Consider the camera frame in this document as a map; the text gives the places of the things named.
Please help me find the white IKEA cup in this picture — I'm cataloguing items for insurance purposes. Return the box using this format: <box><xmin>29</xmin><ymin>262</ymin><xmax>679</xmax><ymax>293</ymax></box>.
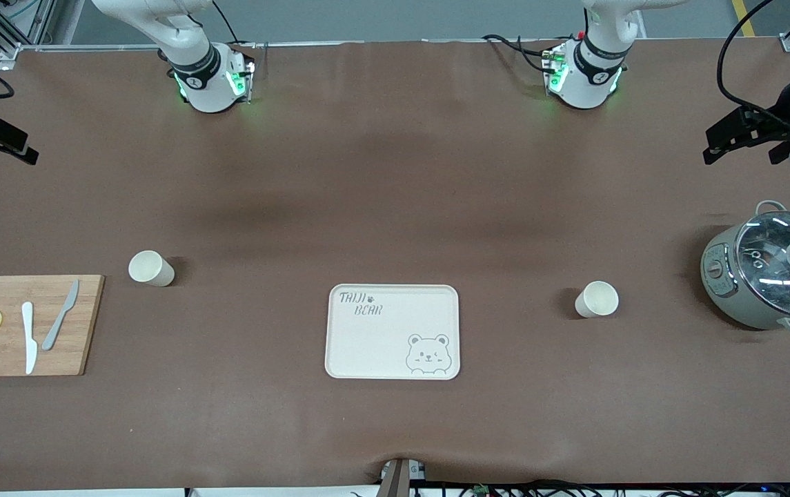
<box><xmin>574</xmin><ymin>280</ymin><xmax>620</xmax><ymax>319</ymax></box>
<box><xmin>128</xmin><ymin>250</ymin><xmax>176</xmax><ymax>288</ymax></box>

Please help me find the glass pot lid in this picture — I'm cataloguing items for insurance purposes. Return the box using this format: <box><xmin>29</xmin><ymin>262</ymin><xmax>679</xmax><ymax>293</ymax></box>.
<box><xmin>735</xmin><ymin>211</ymin><xmax>790</xmax><ymax>318</ymax></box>

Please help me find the pale green electric pot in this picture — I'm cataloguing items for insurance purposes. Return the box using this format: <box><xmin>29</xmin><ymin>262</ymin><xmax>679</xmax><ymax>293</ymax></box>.
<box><xmin>700</xmin><ymin>200</ymin><xmax>790</xmax><ymax>338</ymax></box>

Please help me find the wooden cutting board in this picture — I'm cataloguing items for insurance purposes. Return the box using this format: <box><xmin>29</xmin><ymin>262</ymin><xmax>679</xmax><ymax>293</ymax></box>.
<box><xmin>0</xmin><ymin>275</ymin><xmax>106</xmax><ymax>378</ymax></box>

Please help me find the grey plastic knife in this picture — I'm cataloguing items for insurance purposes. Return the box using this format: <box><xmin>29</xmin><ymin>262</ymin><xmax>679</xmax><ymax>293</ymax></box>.
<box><xmin>41</xmin><ymin>279</ymin><xmax>80</xmax><ymax>351</ymax></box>

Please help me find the white plastic knife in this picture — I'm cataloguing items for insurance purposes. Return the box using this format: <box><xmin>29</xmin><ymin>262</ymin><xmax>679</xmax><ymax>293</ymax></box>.
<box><xmin>21</xmin><ymin>302</ymin><xmax>38</xmax><ymax>375</ymax></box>

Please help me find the brown table mat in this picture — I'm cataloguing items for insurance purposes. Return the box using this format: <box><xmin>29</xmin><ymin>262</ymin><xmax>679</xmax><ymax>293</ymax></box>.
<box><xmin>0</xmin><ymin>38</ymin><xmax>790</xmax><ymax>492</ymax></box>

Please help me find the white bear print tray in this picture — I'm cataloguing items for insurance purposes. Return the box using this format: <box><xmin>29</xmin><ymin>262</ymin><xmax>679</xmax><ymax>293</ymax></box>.
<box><xmin>325</xmin><ymin>284</ymin><xmax>461</xmax><ymax>380</ymax></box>

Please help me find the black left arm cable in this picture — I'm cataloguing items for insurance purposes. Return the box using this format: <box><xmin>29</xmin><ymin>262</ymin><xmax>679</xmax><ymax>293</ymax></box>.
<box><xmin>716</xmin><ymin>0</ymin><xmax>790</xmax><ymax>132</ymax></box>

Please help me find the black right base cable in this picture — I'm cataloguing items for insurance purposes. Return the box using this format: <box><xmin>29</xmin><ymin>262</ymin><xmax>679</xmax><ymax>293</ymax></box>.
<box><xmin>212</xmin><ymin>0</ymin><xmax>257</xmax><ymax>49</ymax></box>

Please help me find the black base cable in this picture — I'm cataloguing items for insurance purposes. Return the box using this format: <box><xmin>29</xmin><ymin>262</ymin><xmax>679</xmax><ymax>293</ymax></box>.
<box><xmin>212</xmin><ymin>0</ymin><xmax>257</xmax><ymax>49</ymax></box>
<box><xmin>482</xmin><ymin>33</ymin><xmax>557</xmax><ymax>73</ymax></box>

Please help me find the black left base cable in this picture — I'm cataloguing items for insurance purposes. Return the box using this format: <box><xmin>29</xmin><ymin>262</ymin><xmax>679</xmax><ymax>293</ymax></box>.
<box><xmin>482</xmin><ymin>33</ymin><xmax>557</xmax><ymax>73</ymax></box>

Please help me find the table edge clamp bracket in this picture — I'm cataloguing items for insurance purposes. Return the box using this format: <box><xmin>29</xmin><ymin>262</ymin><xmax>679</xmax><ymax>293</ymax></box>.
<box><xmin>379</xmin><ymin>458</ymin><xmax>428</xmax><ymax>497</ymax></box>

